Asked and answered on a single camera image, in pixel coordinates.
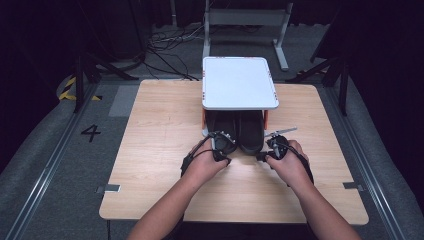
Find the person's right hand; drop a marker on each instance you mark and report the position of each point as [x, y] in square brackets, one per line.
[291, 165]

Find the grey metal stand frame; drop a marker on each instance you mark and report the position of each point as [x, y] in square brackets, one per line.
[246, 16]

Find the person's left hand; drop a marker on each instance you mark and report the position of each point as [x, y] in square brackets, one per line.
[203, 163]

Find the yellow black hazard tape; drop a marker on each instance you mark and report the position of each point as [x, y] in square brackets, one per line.
[68, 90]

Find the metal floor rail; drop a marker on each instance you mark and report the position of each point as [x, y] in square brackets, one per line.
[370, 173]
[50, 166]

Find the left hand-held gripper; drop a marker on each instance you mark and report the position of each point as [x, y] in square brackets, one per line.
[224, 143]

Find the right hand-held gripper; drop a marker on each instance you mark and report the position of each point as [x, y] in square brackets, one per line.
[278, 145]

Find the grey tape strip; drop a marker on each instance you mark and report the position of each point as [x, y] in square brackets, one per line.
[353, 185]
[110, 188]

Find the black tripod stand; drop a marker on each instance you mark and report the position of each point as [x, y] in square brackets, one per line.
[79, 80]
[343, 86]

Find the white shoe rack orange posts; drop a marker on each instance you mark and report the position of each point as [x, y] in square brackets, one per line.
[238, 83]

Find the black leather shoe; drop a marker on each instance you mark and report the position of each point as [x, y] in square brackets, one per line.
[222, 126]
[250, 133]

